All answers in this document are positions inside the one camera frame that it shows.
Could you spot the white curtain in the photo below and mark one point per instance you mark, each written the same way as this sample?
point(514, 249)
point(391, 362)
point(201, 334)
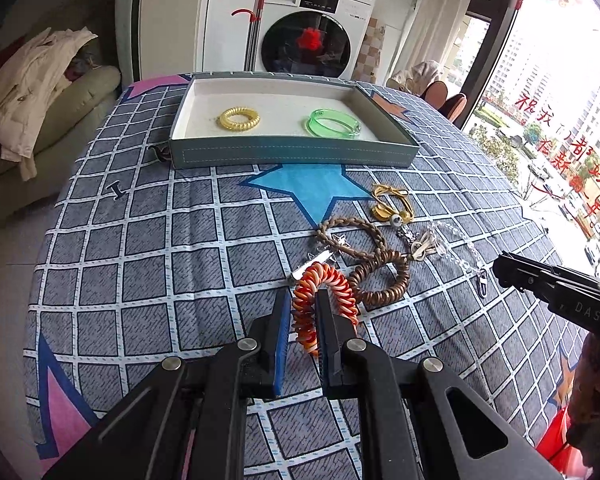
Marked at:
point(440, 10)

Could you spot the white washing machine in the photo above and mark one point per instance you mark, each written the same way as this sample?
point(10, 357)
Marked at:
point(330, 5)

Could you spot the orange chair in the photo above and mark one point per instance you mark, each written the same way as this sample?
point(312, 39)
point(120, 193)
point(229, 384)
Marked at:
point(456, 107)
point(436, 94)

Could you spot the person's right forearm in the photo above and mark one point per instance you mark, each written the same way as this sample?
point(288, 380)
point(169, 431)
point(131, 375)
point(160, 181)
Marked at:
point(597, 400)

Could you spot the cream padded jacket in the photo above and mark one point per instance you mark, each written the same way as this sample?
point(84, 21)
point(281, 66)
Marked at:
point(25, 80)

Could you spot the green translucent bangle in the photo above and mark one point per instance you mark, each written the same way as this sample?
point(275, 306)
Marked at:
point(332, 124)

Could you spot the grey-green cardboard tray box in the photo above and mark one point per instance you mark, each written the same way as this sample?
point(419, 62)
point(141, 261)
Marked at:
point(290, 152)

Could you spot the silver hair clip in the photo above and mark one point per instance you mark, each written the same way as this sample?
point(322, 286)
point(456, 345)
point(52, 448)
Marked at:
point(312, 262)

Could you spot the checkered wall cloth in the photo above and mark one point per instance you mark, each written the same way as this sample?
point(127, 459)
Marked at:
point(372, 50)

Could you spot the pale green sofa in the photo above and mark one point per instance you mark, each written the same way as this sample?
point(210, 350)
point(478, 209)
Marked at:
point(75, 110)

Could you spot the red bag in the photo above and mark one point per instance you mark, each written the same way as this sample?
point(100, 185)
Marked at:
point(555, 440)

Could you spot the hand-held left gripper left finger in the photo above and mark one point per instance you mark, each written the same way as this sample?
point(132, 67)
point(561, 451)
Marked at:
point(281, 355)

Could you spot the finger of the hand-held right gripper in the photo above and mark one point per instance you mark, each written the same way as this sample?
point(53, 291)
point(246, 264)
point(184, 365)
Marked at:
point(522, 272)

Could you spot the white tall cabinet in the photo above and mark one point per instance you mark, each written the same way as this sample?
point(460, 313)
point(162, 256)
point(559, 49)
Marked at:
point(230, 15)

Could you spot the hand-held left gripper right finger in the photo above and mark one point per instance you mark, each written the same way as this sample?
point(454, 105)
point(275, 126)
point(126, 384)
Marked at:
point(325, 355)

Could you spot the red window lettering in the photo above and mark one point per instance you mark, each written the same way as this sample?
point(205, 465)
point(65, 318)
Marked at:
point(565, 150)

